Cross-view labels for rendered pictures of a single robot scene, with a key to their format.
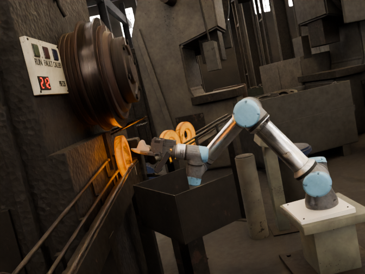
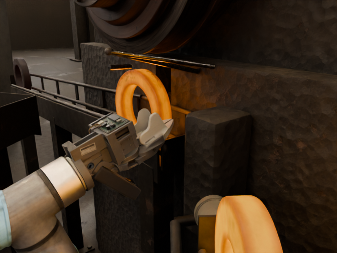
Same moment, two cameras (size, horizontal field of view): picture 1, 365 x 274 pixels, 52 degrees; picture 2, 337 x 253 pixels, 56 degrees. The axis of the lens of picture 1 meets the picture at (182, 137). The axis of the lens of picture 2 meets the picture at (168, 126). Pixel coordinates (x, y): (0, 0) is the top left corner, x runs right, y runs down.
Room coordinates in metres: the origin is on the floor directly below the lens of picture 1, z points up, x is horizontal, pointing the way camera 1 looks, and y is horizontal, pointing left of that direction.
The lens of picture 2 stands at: (2.19, -0.16, 0.96)
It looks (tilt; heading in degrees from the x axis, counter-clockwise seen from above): 19 degrees down; 138
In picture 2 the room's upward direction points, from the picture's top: straight up
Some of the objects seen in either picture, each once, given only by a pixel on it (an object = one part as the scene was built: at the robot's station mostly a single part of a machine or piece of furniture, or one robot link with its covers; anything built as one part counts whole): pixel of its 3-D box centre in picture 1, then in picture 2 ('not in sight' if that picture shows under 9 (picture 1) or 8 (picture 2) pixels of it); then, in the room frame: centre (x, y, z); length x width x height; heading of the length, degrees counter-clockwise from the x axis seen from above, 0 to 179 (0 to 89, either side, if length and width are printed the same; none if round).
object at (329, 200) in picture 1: (319, 194); not in sight; (1.70, -0.58, 0.37); 0.15 x 0.15 x 0.10
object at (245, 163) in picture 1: (251, 195); not in sight; (2.22, -0.34, 0.26); 0.12 x 0.12 x 0.52
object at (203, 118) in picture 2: (133, 162); (216, 172); (1.85, 0.27, 0.68); 0.11 x 0.08 x 0.24; 86
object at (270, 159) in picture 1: (275, 181); not in sight; (2.25, -0.51, 0.31); 0.24 x 0.16 x 0.62; 176
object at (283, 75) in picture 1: (296, 95); not in sight; (5.59, -1.83, 0.55); 1.10 x 0.53 x 1.10; 16
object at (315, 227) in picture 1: (323, 212); not in sight; (1.70, -0.58, 0.28); 0.32 x 0.32 x 0.04; 2
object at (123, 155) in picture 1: (123, 156); (141, 109); (1.62, 0.27, 0.75); 0.18 x 0.03 x 0.18; 178
